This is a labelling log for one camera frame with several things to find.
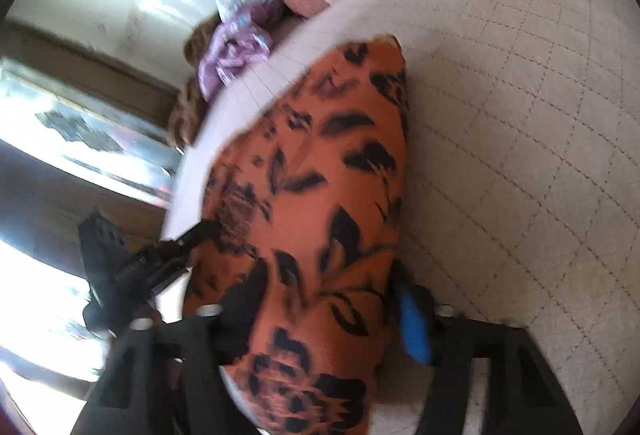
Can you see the white fleece checked blanket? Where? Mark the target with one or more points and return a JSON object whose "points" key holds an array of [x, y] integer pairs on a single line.
{"points": [[500, 115]]}

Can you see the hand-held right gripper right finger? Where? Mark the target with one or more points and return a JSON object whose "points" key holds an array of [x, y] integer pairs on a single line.
{"points": [[415, 325]]}

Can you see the stained glass window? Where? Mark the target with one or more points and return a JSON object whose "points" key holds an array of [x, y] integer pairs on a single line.
{"points": [[75, 130]]}

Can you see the orange black floral garment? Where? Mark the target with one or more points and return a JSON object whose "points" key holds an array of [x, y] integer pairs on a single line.
{"points": [[310, 215]]}

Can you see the purple crumpled cloth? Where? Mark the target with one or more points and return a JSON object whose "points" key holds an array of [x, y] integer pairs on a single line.
{"points": [[225, 55]]}

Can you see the brown cloth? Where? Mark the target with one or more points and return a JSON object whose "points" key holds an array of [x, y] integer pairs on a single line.
{"points": [[187, 110]]}

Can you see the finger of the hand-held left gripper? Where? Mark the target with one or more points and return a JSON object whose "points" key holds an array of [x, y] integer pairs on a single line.
{"points": [[185, 240]]}

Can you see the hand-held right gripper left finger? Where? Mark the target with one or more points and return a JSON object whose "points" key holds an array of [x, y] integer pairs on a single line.
{"points": [[200, 365]]}

